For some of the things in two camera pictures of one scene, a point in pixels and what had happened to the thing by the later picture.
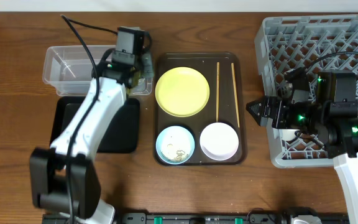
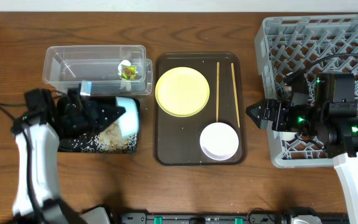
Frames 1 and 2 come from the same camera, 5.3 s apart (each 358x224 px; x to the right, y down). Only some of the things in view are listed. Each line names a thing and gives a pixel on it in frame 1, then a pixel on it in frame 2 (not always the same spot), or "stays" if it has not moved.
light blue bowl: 175,145 -> 128,122
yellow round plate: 182,92 stays
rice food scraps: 181,155 -> 111,140
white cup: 288,134 stays
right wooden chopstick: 235,96 stays
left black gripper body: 136,80 -> 84,112
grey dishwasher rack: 345,43 stays
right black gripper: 281,110 stays
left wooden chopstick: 217,89 stays
